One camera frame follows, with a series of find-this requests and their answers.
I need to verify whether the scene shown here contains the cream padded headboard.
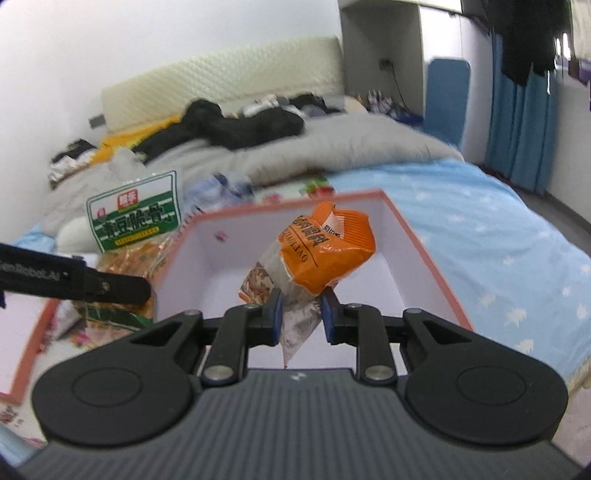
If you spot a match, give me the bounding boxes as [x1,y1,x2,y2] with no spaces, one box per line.
[101,35,345,136]

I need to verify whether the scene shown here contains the white and blue plush toy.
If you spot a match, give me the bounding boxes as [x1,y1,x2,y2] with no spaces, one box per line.
[57,216,100,254]

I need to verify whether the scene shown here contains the grey duvet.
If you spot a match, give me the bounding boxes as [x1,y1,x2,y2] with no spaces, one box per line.
[44,112,465,232]

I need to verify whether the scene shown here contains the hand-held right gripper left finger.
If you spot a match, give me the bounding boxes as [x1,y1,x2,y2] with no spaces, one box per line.
[121,288,283,387]

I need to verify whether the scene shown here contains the cluster of small bottles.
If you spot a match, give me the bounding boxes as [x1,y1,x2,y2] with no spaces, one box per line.
[366,89,424,126]

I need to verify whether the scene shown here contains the blue curtain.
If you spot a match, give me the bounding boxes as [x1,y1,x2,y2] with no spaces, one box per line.
[484,31,591,197]

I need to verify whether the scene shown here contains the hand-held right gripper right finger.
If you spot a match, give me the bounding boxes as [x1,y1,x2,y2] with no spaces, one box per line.
[322,288,482,385]

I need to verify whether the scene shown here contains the white box with orange rim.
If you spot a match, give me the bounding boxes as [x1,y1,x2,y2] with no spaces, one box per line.
[150,189,476,370]

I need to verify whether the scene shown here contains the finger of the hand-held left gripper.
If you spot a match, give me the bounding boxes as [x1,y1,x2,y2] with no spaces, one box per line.
[85,269,153,306]

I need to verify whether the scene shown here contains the blue padded board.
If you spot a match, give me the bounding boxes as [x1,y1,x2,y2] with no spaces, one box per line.
[424,57,473,149]

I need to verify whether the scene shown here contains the pile of mixed clothes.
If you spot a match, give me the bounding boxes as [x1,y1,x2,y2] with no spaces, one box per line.
[240,92,370,120]

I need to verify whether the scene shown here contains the black clothing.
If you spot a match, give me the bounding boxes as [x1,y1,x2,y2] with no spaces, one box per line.
[133,99,306,163]

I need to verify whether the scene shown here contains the orange snack packet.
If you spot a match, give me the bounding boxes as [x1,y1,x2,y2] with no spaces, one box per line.
[238,200,377,370]

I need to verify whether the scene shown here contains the light blue plastic bag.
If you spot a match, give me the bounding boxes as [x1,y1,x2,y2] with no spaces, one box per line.
[182,172,257,219]

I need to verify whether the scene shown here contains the floral printed cloth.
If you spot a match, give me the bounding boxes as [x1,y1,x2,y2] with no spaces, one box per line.
[0,173,339,455]

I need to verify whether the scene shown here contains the yellow cloth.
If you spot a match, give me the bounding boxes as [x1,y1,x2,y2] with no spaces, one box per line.
[90,117,182,168]

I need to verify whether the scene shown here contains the black power cable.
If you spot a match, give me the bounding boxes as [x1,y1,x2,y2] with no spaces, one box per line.
[389,62,413,112]

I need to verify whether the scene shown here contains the black white patterned cloth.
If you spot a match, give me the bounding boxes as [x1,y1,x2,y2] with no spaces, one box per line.
[48,140,100,189]

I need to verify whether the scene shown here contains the hanging dark clothes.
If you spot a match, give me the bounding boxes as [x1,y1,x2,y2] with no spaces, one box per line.
[480,0,574,86]

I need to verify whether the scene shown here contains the white box lid orange rim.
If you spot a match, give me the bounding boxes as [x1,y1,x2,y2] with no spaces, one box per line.
[0,290,62,405]

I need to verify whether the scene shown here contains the blue star bed sheet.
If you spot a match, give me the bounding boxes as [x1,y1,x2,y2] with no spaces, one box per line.
[13,157,591,394]

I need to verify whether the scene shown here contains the white cabinet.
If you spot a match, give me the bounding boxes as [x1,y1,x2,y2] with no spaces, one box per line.
[339,0,496,158]

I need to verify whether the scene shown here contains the green label snack bag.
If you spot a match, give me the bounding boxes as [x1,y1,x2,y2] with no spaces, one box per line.
[85,170,184,334]

